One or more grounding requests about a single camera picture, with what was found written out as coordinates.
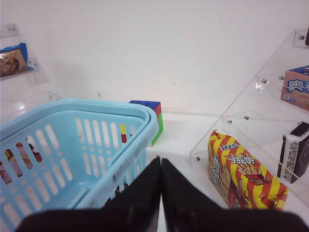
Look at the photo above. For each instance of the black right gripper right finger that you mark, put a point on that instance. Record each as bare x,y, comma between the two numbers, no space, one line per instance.
187,209

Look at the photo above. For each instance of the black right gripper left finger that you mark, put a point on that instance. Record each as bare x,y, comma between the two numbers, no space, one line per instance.
135,209

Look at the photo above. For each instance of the light blue plastic basket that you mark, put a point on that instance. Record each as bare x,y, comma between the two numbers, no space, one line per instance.
90,150

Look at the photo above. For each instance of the black white tissue pack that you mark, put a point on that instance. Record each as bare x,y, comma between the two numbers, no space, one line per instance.
294,158

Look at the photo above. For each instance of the red yellow striped snack bag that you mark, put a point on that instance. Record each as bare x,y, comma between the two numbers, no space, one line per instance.
240,179

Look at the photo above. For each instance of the clear acrylic right shelf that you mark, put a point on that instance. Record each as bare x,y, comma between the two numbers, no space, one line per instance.
258,118

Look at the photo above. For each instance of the clear acrylic shelf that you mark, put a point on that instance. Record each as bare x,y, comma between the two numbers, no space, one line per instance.
258,118
23,82

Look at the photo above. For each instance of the pink fruit snack bag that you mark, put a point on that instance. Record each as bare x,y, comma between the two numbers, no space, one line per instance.
11,158

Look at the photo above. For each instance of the blue Oreo biscuit box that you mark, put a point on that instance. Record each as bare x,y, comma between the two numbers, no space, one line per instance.
295,89

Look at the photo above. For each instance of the clear acrylic left shelf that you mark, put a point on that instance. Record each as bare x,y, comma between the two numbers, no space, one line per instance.
23,82

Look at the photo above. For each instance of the blue chocolate chip cookie box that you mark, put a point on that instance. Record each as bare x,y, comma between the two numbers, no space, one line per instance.
14,60

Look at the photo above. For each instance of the black Franzzi biscuit box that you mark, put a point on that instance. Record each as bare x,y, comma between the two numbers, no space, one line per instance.
307,38

